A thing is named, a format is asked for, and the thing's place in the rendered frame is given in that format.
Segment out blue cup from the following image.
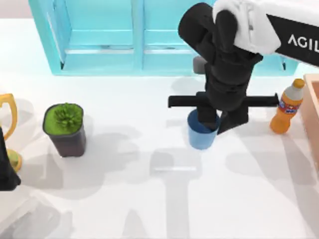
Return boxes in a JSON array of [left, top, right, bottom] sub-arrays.
[[187, 110, 221, 150]]

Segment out pale grey rounded box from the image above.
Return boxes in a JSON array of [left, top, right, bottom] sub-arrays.
[[193, 56, 207, 75]]

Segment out orange bottle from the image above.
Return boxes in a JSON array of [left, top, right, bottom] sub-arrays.
[[270, 78, 306, 134]]

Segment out light blue rack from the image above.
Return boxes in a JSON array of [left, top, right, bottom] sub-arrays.
[[27, 0, 299, 77]]

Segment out dark pot with green plant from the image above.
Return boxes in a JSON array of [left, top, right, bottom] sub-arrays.
[[42, 103, 87, 158]]

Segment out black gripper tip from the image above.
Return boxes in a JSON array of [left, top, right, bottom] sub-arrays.
[[0, 126, 21, 192]]

